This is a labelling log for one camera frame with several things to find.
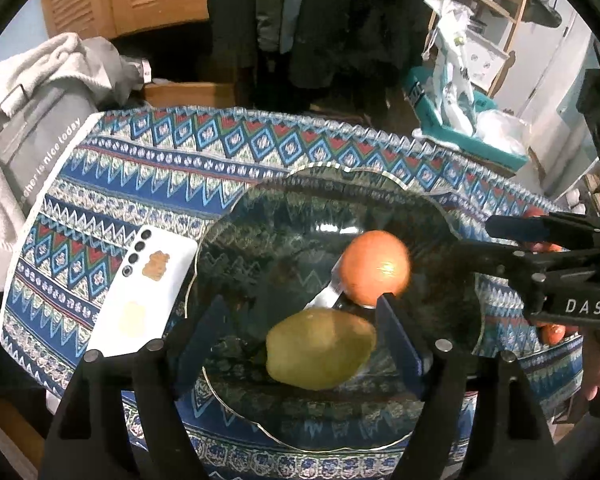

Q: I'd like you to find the white smartphone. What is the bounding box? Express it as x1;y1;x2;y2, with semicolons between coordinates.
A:
85;227;199;361

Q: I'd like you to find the light grey hoodie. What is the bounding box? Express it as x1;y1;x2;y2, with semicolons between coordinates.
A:
0;32;151;121

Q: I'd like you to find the light brown cardboard box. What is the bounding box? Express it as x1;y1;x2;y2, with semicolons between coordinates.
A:
142;80;241;109

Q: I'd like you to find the small orange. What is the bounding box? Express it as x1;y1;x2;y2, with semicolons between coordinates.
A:
537;324;579;346

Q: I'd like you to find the dark cloth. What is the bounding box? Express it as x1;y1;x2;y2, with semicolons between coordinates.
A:
520;0;567;29

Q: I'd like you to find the white shoe rack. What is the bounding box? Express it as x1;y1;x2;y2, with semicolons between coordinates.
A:
555;160;600;217

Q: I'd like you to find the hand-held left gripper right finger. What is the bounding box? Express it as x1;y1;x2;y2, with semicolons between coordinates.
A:
376;293;564;480

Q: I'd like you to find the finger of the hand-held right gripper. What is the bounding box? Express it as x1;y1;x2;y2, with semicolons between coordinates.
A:
454;242;600;312
485;211;600;249

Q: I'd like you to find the teal plastic bin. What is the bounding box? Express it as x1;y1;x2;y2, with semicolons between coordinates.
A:
402;67;531;172

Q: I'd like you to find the metal knife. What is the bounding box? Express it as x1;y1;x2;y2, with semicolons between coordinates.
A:
302;255;353;311

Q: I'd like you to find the dark glass plate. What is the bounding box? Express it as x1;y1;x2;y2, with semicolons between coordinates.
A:
184;164;483;453

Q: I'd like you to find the black jacket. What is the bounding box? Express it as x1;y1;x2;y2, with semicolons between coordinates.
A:
285;0;431;106

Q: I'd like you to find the blue patterned tablecloth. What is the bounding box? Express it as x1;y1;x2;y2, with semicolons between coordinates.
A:
0;105;586;480

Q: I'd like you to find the grey jacket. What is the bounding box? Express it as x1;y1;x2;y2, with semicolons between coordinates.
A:
207;0;302;57

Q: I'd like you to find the white printed plastic bag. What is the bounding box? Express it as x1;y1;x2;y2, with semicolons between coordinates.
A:
422;0;498;137

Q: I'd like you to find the clear plastic bag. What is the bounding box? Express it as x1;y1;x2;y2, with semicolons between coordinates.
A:
475;110;529;157

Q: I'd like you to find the large orange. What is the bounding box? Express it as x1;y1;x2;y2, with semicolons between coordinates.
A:
522;206;565;253

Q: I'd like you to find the yellow-green pear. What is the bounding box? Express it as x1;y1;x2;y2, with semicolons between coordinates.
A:
265;308;378;392

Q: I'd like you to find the wooden ladder shelf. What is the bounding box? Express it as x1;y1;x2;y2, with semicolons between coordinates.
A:
427;0;533;97

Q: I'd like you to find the white patterned storage box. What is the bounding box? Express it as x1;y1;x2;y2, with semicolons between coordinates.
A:
462;30;512;97

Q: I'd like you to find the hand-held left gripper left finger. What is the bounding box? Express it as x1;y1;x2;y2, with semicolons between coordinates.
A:
37;295;230;480

